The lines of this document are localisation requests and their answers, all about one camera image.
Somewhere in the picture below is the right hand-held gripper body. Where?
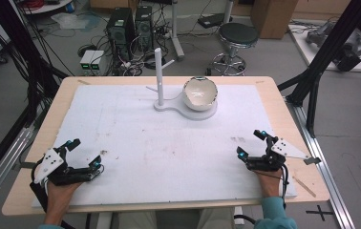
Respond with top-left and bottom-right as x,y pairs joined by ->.
244,137 -> 323,173

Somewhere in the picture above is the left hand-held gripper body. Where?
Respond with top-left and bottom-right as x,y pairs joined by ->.
33,148 -> 103,187

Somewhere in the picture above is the person's left hand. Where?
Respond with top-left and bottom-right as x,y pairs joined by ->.
45,180 -> 83,218

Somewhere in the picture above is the person's right hand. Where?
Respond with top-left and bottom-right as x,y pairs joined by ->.
253,169 -> 284,198

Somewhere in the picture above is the wooden table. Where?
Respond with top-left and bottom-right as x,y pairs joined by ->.
1,75 -> 331,218

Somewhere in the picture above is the thin wooden stick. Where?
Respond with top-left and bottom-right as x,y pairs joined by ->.
292,176 -> 317,198

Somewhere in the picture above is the white foam board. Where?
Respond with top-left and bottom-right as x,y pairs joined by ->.
31,83 -> 298,210

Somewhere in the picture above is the person's right leg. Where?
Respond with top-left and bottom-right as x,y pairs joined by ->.
197,208 -> 236,229

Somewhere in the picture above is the person's leg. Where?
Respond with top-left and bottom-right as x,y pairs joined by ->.
113,210 -> 159,229
197,208 -> 236,229

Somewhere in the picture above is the person's left leg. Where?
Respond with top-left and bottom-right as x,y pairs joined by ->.
113,210 -> 159,229

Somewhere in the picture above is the white eggshell-shaped bowl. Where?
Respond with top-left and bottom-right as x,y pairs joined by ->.
181,75 -> 219,113

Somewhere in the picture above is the white power supply unit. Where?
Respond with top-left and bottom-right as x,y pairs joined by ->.
79,49 -> 96,73
89,50 -> 106,76

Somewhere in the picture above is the white platform board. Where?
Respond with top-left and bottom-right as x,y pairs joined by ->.
287,23 -> 361,74

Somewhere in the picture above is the black round stool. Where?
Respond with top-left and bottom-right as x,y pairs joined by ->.
211,22 -> 260,77

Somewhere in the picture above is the white stand with pole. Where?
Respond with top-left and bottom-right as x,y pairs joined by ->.
145,47 -> 219,122

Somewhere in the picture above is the grey and black machine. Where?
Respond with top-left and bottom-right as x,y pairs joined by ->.
305,21 -> 361,73

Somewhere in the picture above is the wooden cabinet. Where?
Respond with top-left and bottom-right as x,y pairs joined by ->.
250,0 -> 300,40

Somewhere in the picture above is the large black computer tower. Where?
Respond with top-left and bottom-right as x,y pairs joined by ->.
106,7 -> 137,62

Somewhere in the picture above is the clear plastic sheet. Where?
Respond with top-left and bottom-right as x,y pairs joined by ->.
50,11 -> 101,32

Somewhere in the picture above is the flat black box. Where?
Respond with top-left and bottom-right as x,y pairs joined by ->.
197,13 -> 234,30

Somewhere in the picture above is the white desk leg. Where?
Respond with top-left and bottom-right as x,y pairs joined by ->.
169,0 -> 186,62

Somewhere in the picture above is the small black computer tower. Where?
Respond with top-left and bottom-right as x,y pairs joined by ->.
134,5 -> 155,50

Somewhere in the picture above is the round white table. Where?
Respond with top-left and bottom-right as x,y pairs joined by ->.
18,0 -> 75,16

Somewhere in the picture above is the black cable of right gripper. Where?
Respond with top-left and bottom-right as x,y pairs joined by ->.
254,164 -> 290,210

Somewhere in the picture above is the aluminium rail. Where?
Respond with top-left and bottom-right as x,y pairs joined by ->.
0,126 -> 35,218
284,96 -> 357,229

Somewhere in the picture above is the tangle of floor cables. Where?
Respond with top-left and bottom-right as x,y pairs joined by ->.
107,30 -> 174,77

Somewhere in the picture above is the black metal frame with cables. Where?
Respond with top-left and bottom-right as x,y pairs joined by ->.
0,0 -> 70,193

